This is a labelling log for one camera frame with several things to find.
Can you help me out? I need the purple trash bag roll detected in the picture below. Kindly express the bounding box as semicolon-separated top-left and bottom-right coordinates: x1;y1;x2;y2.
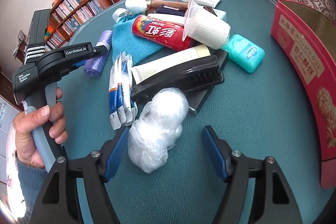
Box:
84;30;113;78

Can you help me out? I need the teal cloth pouch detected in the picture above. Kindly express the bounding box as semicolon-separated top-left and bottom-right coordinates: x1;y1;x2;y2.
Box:
112;8;163;64

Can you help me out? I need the white cream tube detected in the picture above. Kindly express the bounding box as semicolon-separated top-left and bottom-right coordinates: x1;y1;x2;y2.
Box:
131;45;211;84

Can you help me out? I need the white plastic bag knot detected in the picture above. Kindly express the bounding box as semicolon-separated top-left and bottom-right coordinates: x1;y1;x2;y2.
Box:
125;0;147;14

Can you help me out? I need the blue white sachet bundle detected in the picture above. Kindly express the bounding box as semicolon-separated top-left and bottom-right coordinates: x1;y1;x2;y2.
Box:
108;51;138;130

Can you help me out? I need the red candy canister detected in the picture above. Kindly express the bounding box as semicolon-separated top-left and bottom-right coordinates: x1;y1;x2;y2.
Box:
131;15;195;51

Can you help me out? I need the clear plastic bag bundle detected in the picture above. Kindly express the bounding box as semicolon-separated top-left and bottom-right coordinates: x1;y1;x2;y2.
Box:
127;88;189;173

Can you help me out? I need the black rectangular case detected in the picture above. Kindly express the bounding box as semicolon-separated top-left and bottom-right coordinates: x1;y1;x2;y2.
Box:
131;50;228;115

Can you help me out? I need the white gauze roll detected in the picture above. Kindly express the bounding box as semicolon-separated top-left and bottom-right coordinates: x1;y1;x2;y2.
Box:
182;0;231;50

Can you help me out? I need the teal dental floss box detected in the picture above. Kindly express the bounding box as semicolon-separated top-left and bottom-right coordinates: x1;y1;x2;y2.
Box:
223;34;265;73

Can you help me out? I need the white remote control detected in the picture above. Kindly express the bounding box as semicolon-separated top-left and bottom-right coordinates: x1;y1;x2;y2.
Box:
147;13;185;26

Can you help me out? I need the light teal small carton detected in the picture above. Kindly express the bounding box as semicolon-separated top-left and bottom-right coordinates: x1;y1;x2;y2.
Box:
203;6;227;22

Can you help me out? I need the person's left hand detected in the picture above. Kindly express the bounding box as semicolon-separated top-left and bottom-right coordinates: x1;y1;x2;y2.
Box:
13;101;68;169

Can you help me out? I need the wooden bookshelf with books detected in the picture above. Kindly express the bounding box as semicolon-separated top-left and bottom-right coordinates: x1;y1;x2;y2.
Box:
45;0;112;51

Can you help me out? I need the navy blue small bottle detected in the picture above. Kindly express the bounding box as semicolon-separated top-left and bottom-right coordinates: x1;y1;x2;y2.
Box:
156;6;186;16

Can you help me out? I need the red cookie tin box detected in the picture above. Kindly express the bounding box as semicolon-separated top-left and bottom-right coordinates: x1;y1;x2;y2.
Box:
271;0;335;188

